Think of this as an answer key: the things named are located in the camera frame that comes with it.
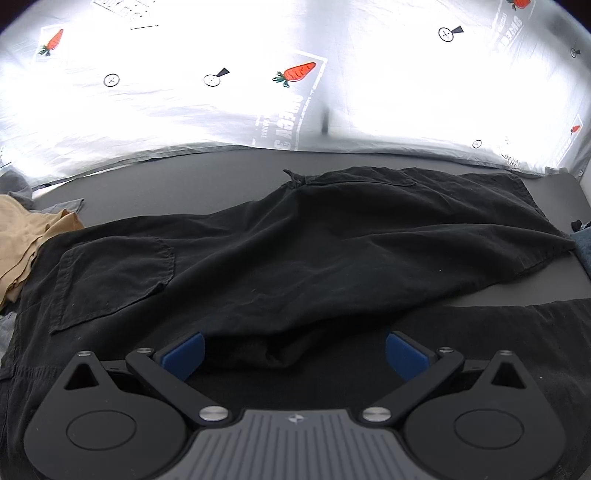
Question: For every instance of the folded blue jeans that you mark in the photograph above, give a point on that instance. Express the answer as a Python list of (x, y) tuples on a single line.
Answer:
[(585, 251)]

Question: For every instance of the tan garment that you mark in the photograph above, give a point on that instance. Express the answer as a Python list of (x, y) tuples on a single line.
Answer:
[(23, 240)]

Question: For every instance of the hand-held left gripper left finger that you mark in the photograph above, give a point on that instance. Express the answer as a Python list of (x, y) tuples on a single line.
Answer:
[(182, 356)]

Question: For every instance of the grey garment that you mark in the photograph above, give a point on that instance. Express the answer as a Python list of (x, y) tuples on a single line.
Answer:
[(16, 187)]

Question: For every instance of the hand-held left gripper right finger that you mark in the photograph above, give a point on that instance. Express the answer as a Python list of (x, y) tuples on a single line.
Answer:
[(406, 357)]

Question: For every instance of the white carrot-print sheet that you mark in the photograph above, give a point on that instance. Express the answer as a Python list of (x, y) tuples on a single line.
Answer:
[(184, 115)]

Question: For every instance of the black pants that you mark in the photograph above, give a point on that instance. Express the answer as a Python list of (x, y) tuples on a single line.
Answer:
[(277, 258)]

